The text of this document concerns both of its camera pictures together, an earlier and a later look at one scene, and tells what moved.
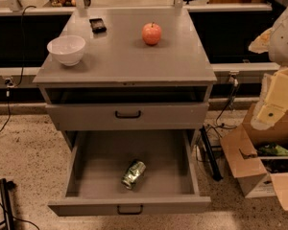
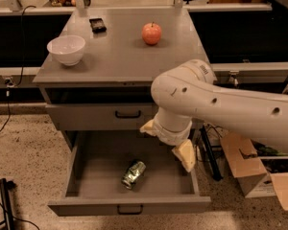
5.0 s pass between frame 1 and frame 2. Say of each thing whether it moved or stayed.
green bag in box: stayed
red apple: stayed
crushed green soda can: stayed
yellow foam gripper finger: moved
